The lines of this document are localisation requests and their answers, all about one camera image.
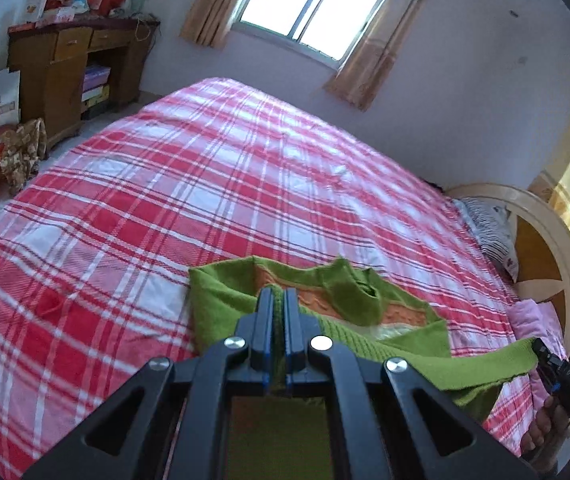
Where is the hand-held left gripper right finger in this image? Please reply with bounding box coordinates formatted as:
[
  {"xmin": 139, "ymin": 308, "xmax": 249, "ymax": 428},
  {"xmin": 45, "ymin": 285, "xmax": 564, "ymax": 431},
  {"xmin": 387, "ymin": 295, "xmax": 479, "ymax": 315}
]
[{"xmin": 285, "ymin": 287, "xmax": 538, "ymax": 480}]

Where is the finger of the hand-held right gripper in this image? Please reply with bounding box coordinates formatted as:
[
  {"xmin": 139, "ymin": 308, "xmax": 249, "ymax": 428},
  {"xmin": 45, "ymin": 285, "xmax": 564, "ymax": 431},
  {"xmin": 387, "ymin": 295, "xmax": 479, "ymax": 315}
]
[{"xmin": 533, "ymin": 338, "xmax": 566, "ymax": 397}]

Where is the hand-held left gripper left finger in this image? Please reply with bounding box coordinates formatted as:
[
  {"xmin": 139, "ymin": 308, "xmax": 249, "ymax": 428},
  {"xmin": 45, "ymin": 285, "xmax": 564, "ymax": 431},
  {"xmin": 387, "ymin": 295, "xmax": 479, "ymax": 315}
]
[{"xmin": 22, "ymin": 287, "xmax": 276, "ymax": 480}]

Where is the green orange striped knit sweater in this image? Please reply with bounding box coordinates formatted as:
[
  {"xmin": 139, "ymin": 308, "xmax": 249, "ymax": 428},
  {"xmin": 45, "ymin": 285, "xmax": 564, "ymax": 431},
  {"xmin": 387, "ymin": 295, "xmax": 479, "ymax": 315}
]
[{"xmin": 187, "ymin": 256, "xmax": 540, "ymax": 480}]

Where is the person's right hand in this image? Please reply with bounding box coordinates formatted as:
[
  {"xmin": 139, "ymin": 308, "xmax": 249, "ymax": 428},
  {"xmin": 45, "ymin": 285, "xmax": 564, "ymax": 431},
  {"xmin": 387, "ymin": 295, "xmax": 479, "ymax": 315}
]
[{"xmin": 520, "ymin": 394, "xmax": 570, "ymax": 462}]

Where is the pink blanket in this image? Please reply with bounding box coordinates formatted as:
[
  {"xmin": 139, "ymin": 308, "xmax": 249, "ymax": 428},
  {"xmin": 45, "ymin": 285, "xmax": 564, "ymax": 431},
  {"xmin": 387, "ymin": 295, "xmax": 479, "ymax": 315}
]
[{"xmin": 507, "ymin": 299, "xmax": 566, "ymax": 361}]

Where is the cream wooden headboard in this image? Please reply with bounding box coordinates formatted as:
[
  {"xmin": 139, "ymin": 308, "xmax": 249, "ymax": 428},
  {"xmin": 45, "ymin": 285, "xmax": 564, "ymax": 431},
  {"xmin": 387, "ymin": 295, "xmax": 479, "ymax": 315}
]
[{"xmin": 444, "ymin": 183, "xmax": 570, "ymax": 356}]

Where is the striped pillow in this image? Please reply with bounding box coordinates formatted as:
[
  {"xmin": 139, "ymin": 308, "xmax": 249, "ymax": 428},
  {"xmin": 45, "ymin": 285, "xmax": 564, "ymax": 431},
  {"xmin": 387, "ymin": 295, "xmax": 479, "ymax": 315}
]
[{"xmin": 452, "ymin": 197, "xmax": 520, "ymax": 282}]

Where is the red plaid bed sheet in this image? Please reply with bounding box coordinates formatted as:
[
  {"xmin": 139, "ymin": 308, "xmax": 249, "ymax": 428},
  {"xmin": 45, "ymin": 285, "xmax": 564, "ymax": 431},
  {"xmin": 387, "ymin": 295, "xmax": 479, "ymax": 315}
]
[{"xmin": 0, "ymin": 77, "xmax": 566, "ymax": 480}]

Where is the stack of boxes under desk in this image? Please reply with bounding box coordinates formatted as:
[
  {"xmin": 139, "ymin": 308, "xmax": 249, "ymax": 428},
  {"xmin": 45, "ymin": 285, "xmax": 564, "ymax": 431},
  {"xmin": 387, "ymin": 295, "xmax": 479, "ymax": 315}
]
[{"xmin": 81, "ymin": 65, "xmax": 112, "ymax": 121}]

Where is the brown patterned cloth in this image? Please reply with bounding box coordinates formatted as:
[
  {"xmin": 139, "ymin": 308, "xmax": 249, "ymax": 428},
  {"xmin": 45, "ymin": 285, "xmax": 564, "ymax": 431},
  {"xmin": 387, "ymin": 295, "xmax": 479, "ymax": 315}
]
[{"xmin": 0, "ymin": 118, "xmax": 49, "ymax": 197}]

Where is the beige patterned curtain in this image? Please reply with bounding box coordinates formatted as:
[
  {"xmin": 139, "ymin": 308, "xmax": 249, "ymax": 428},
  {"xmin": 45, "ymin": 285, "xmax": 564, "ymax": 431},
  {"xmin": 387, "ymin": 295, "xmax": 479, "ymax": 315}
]
[
  {"xmin": 180, "ymin": 0, "xmax": 262, "ymax": 50},
  {"xmin": 324, "ymin": 0, "xmax": 448, "ymax": 112}
]

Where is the sliding window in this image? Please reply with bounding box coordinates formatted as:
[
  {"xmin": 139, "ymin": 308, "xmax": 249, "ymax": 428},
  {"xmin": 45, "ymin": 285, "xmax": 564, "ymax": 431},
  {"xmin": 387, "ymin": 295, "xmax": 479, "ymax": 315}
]
[{"xmin": 232, "ymin": 0, "xmax": 408, "ymax": 71}]

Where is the brown wooden desk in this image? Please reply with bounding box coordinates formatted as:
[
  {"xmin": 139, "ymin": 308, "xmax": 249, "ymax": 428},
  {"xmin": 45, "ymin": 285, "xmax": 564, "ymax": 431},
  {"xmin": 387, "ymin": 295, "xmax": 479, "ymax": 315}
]
[{"xmin": 8, "ymin": 16, "xmax": 162, "ymax": 150}]

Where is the white paper bag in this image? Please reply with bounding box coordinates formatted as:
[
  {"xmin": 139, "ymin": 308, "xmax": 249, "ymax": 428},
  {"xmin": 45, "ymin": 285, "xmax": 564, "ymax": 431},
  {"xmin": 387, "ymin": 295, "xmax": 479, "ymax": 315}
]
[{"xmin": 0, "ymin": 68, "xmax": 21, "ymax": 134}]

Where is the white card box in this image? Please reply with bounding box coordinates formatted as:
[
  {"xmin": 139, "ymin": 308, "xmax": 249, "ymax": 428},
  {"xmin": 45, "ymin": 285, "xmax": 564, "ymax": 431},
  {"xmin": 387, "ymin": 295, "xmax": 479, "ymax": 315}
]
[{"xmin": 26, "ymin": 0, "xmax": 49, "ymax": 24}]

